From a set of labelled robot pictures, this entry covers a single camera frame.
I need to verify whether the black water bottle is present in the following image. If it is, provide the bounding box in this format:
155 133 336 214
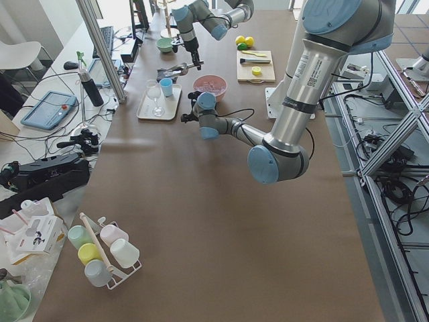
78 68 104 107

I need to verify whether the steel ice scoop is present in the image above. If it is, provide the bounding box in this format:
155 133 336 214
164 62 193 76

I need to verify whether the black keyboard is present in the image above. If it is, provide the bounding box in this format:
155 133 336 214
99 26 115 56

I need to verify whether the black equipment case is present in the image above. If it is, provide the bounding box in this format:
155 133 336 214
1 153 90 219

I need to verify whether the white cup on rack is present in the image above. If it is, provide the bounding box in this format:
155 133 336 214
110 239 140 268

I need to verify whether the light blue cup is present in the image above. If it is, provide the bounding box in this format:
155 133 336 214
159 78 173 97

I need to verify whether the white chair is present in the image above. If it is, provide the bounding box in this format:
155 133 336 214
1 42 43 81

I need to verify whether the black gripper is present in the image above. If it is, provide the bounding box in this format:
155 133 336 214
190 49 204 70
180 91 200 123

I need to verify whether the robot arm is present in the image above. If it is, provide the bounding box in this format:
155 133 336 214
192 1 395 184
172 0 254 70

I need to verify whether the yellow cup on rack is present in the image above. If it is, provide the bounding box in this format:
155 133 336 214
78 243 102 266

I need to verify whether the white wire rack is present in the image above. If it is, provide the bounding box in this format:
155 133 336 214
79 213 142 290

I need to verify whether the bamboo cutting board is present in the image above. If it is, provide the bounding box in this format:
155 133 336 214
237 50 275 83

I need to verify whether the upper yellow lemon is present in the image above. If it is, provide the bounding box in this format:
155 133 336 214
235 36 245 45

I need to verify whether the aluminium frame post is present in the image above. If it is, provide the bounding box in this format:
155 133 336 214
76 0 127 104

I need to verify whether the white product box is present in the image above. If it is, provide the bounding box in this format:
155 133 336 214
17 215 64 254

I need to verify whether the yellow plastic knife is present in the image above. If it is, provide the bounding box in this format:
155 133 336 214
240 50 267 58

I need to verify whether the clear wine glass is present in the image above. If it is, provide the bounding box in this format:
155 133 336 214
146 80 164 117

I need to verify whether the clear ice cubes pile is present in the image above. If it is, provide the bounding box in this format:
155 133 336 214
194 80 227 96

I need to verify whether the wooden dowel stick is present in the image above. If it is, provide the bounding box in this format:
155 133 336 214
79 212 114 272

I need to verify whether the cream serving tray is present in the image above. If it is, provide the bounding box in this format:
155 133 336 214
137 83 182 121

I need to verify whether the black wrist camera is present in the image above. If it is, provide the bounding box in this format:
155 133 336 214
171 36 184 53

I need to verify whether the green lime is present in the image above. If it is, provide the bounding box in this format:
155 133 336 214
245 36 255 48

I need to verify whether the steel muddler black tip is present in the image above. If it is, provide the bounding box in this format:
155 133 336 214
239 58 271 64

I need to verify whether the grey-blue cup on rack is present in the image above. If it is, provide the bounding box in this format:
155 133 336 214
84 260 113 287

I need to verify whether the green cup on rack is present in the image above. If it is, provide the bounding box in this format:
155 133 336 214
67 225 93 250

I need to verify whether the pink bowl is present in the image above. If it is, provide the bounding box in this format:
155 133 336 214
193 74 227 102

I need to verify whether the pink cup on rack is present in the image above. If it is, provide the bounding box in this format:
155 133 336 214
100 224 129 247

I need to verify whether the grey folded cloth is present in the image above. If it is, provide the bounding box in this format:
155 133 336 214
156 69 188 83

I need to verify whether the half lemon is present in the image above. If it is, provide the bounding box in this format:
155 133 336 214
252 66 261 75

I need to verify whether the wooden cup stand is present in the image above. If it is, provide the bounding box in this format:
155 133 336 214
161 0 178 38

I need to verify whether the blue teach pendant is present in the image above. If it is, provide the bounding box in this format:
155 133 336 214
21 91 77 130

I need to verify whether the green bowl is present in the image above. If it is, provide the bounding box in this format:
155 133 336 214
156 38 173 54

